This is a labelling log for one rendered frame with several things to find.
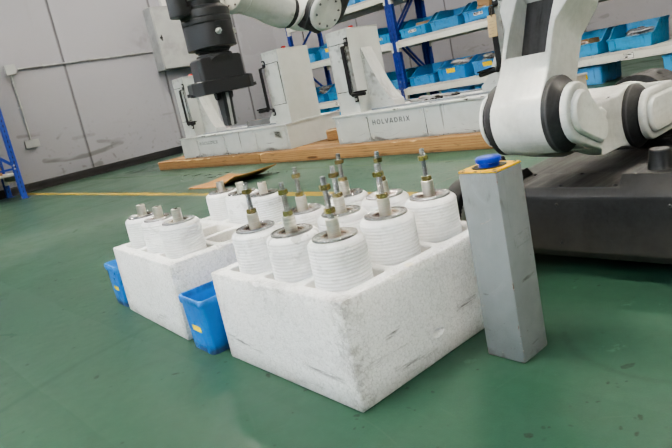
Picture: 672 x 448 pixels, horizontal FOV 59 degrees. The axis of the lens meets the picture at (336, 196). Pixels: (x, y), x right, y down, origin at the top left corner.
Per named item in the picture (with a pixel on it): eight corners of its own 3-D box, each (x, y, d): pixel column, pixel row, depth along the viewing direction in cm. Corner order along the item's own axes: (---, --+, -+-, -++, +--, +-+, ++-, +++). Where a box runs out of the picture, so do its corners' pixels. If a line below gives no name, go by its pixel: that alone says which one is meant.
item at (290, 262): (285, 323, 112) (264, 231, 108) (335, 311, 113) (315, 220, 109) (288, 343, 102) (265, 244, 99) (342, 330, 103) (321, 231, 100)
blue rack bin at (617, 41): (626, 47, 542) (624, 24, 539) (672, 39, 515) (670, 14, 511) (605, 53, 509) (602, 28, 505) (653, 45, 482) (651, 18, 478)
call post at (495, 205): (511, 336, 103) (484, 163, 97) (548, 344, 98) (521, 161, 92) (487, 354, 99) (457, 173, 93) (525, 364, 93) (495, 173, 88)
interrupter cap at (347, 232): (334, 247, 90) (333, 242, 90) (302, 244, 95) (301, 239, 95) (368, 231, 95) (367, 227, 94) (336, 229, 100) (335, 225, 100)
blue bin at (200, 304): (299, 295, 146) (288, 249, 144) (326, 302, 138) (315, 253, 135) (189, 346, 128) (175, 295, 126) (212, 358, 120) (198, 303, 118)
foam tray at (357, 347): (368, 285, 143) (354, 214, 139) (508, 312, 113) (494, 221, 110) (231, 356, 119) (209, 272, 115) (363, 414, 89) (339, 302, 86)
